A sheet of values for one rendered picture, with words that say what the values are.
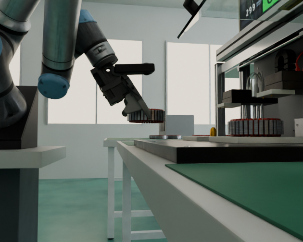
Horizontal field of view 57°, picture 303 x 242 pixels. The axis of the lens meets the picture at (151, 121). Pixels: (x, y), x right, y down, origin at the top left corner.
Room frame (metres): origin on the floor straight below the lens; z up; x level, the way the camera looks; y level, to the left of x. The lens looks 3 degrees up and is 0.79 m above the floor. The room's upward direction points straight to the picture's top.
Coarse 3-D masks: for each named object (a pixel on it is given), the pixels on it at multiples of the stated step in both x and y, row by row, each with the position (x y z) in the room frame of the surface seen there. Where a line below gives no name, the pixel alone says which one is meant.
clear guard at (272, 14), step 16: (208, 0) 0.47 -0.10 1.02; (224, 0) 0.56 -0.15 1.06; (240, 0) 0.56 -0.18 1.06; (256, 0) 0.56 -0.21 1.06; (272, 0) 0.56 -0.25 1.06; (288, 0) 0.56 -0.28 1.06; (192, 16) 0.51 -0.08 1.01; (208, 16) 0.63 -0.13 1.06; (224, 16) 0.63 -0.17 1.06; (240, 16) 0.63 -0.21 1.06; (256, 16) 0.63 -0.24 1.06; (272, 16) 0.63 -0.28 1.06; (288, 16) 0.63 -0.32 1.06
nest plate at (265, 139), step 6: (210, 138) 0.65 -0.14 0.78; (216, 138) 0.61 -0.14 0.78; (222, 138) 0.58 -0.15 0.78; (228, 138) 0.55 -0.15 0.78; (234, 138) 0.53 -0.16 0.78; (240, 138) 0.51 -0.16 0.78; (246, 138) 0.52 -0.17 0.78; (252, 138) 0.52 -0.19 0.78; (258, 138) 0.52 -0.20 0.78; (264, 138) 0.52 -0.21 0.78; (270, 138) 0.52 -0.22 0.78; (276, 138) 0.52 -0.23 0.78; (282, 138) 0.53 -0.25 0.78; (288, 138) 0.53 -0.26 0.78; (294, 138) 0.53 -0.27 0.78; (300, 138) 0.53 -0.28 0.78
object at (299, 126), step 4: (296, 120) 0.65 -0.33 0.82; (300, 120) 0.63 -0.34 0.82; (296, 124) 0.65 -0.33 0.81; (300, 124) 0.63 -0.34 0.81; (296, 128) 0.65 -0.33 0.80; (300, 128) 0.63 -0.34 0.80; (296, 132) 0.65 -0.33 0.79; (300, 132) 0.63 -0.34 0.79; (296, 136) 0.65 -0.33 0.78; (300, 136) 0.63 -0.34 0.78
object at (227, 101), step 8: (224, 96) 0.86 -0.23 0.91; (232, 96) 0.81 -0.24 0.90; (240, 96) 0.82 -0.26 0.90; (248, 96) 0.82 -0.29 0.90; (224, 104) 0.81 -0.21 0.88; (232, 104) 0.81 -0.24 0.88; (240, 104) 0.82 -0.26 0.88; (248, 104) 0.86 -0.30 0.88; (256, 104) 0.86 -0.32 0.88; (264, 104) 0.86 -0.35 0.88; (256, 112) 0.86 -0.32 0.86
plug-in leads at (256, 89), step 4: (252, 76) 0.86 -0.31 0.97; (256, 76) 0.84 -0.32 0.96; (260, 76) 0.86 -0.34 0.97; (248, 80) 0.88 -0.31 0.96; (260, 80) 0.87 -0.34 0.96; (248, 84) 0.88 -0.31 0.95; (256, 84) 0.84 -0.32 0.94; (248, 88) 0.88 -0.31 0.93; (256, 88) 0.83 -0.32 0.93; (260, 88) 0.84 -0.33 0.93; (264, 88) 0.88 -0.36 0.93; (256, 92) 0.83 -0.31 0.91; (256, 96) 0.83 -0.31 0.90
